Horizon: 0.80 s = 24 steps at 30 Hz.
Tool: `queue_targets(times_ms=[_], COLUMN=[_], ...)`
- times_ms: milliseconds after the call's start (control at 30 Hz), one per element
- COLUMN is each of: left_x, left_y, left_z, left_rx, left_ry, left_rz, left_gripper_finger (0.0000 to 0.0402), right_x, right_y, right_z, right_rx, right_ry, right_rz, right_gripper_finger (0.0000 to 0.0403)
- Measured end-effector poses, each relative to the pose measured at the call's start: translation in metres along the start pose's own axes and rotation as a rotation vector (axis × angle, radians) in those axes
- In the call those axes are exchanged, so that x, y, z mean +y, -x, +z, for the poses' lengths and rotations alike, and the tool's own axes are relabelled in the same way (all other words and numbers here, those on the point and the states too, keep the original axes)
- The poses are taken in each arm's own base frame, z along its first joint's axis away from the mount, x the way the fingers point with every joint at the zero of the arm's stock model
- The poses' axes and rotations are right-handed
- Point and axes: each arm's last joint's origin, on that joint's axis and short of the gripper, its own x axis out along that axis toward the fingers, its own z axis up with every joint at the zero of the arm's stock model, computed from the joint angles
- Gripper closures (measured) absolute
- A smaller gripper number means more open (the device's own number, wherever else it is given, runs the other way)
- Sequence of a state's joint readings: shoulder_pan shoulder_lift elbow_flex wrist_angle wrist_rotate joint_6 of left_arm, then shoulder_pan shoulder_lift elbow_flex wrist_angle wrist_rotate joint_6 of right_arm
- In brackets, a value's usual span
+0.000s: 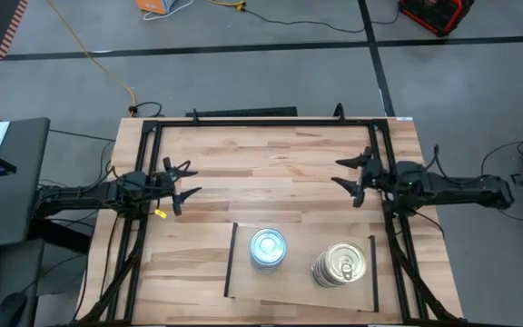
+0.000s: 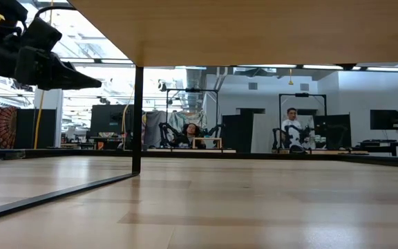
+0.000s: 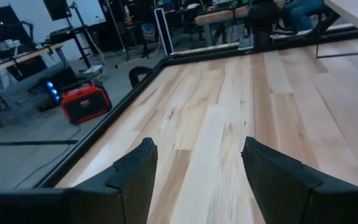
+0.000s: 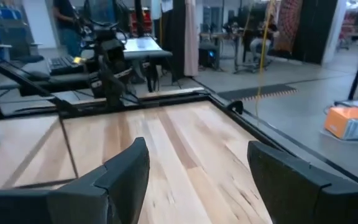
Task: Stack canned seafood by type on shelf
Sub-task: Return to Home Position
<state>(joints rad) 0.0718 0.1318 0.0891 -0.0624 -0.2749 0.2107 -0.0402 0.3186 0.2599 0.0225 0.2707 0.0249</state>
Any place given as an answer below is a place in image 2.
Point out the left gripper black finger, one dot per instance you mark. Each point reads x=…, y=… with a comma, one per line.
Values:
x=61, y=76
x=41, y=34

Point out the other station robot arm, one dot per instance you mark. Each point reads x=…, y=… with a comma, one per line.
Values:
x=166, y=133
x=276, y=138
x=214, y=130

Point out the small wooden shelf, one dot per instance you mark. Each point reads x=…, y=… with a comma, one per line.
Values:
x=207, y=139

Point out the light wooden shelf black legs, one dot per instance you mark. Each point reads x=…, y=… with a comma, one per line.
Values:
x=254, y=31

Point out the ceiling light strip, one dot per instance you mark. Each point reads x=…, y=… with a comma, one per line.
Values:
x=266, y=65
x=392, y=69
x=78, y=60
x=323, y=67

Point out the person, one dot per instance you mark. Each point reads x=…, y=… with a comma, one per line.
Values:
x=293, y=128
x=190, y=135

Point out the black partition panel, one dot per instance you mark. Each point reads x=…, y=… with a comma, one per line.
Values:
x=235, y=133
x=333, y=131

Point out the black monitor on stand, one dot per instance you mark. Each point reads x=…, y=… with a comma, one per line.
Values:
x=385, y=119

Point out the black desk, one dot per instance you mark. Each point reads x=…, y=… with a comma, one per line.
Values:
x=387, y=143

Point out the black camera gantry frame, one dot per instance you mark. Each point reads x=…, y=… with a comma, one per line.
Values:
x=302, y=94
x=192, y=90

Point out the silver ventilation duct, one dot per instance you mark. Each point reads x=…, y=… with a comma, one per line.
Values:
x=193, y=83

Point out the black aluminium table frame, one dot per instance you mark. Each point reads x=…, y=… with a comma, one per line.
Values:
x=254, y=155

